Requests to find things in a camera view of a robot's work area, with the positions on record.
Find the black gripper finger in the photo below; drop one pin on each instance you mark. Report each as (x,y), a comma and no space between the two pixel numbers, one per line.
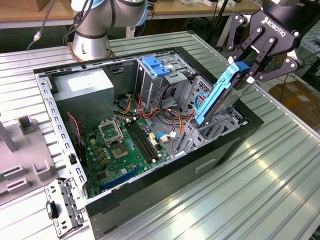
(235,32)
(277,70)

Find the hard disk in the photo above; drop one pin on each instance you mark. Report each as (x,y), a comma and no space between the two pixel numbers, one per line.
(215,92)

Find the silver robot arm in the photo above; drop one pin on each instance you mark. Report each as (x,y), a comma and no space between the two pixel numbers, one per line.
(87,45)

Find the grey metal disk bay cage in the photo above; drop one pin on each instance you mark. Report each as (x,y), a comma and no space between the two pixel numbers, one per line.
(190,143)

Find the black tripod stand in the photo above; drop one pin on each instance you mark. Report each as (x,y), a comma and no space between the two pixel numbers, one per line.
(217,25)

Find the metal slat side table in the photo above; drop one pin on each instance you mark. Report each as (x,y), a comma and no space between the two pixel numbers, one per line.
(312,40)

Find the white small boxes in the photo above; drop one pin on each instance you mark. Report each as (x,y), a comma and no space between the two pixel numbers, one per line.
(210,3)

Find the large brown cardboard box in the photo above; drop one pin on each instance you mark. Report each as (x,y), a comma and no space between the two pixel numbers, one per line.
(297,105)

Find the long wooden desk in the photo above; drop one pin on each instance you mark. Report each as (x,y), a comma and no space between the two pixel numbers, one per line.
(190,10)

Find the blue plastic drive latch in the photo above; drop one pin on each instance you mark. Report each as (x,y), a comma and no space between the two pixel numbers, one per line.
(155,67)

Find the grey metal optical drive cage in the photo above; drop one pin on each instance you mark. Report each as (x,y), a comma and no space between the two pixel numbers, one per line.
(150,87)

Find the black RAM slot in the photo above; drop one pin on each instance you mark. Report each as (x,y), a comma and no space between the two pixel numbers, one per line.
(149,141)
(143,141)
(146,141)
(140,141)

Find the CPU socket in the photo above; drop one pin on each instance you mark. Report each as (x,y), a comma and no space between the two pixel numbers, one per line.
(119,151)

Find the black open PC case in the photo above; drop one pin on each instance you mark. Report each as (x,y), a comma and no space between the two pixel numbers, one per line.
(162,190)

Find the grey power supply unit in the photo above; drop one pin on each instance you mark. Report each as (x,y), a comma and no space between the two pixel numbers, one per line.
(85,105)

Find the green motherboard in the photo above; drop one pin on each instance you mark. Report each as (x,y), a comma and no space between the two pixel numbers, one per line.
(117,172)

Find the blue expansion slot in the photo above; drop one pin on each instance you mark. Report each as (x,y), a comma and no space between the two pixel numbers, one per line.
(120,179)

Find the small brown cardboard box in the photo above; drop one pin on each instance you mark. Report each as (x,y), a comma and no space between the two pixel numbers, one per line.
(43,5)

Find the black case slider latch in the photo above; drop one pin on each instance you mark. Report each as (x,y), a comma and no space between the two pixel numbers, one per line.
(72,160)

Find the grey parts rack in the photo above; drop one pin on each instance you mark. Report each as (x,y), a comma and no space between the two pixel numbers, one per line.
(25,152)

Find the grey metal expansion bracket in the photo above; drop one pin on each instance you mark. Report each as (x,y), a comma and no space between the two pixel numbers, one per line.
(66,200)

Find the black bracket latch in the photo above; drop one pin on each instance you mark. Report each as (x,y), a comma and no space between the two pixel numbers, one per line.
(52,210)

